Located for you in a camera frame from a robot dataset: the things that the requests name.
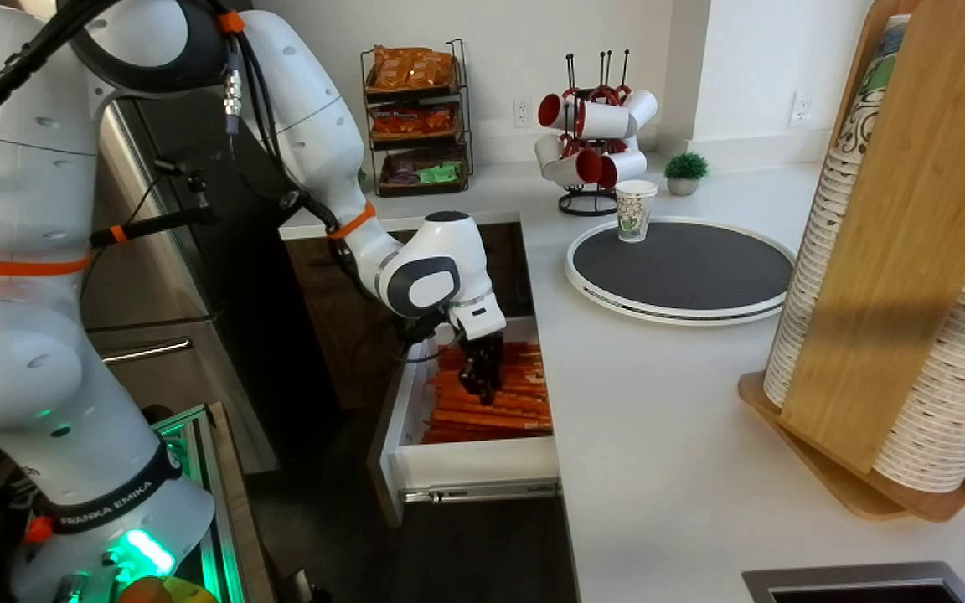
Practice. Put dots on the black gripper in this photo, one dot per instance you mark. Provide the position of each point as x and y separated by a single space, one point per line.
484 358

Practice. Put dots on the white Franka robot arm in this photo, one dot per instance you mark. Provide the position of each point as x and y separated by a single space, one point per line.
26 336

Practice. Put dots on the green lit robot base box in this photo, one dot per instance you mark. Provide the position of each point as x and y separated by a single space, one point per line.
195 472

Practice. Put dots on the orange carrots in drawer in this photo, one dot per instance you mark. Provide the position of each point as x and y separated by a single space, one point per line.
520 403

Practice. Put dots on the white open drawer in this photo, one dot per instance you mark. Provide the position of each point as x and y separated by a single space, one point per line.
470 459

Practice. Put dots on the grey round tray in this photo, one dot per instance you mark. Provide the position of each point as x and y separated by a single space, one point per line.
684 269

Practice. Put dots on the brown wooden cabinet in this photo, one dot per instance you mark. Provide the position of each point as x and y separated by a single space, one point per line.
328 336

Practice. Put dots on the black metal mug tree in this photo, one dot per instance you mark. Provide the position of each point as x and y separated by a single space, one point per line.
589 202

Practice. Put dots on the green dark snack packs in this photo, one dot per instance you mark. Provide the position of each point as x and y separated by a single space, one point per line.
425 169

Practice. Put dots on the small glass jar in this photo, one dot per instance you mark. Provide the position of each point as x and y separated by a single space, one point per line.
635 211

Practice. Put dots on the red orange snack bags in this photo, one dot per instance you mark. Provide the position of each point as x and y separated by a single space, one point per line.
414 122

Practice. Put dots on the small green potted plant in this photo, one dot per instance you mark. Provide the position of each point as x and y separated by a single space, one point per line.
684 173

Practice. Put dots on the black rod orange clip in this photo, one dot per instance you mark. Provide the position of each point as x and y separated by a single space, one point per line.
154 227

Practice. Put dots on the printed paper cup stack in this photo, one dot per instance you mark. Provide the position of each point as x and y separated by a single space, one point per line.
830 235

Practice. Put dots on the dark sink basin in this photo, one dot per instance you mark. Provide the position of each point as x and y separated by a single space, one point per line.
856 587

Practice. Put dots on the wooden cup dispenser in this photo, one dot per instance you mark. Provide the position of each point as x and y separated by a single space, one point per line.
906 246

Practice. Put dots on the white paper cup stack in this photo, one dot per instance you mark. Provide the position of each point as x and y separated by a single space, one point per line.
962 381

